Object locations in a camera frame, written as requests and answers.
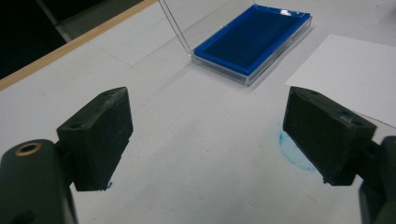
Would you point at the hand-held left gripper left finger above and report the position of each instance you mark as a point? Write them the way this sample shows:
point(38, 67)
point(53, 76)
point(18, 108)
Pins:
point(96, 140)

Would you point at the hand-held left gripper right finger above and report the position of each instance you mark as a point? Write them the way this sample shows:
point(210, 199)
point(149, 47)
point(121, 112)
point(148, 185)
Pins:
point(327, 140)

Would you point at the blue ink pad clear case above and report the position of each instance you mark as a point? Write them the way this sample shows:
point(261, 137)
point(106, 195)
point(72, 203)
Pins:
point(249, 40)

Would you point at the small white paper sheet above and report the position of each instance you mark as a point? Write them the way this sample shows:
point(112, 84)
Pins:
point(342, 71)

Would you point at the wooden table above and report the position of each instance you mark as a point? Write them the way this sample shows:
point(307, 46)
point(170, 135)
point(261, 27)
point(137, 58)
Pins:
point(62, 49)

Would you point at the large white table cover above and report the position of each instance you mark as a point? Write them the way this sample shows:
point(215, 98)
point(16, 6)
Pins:
point(193, 130)

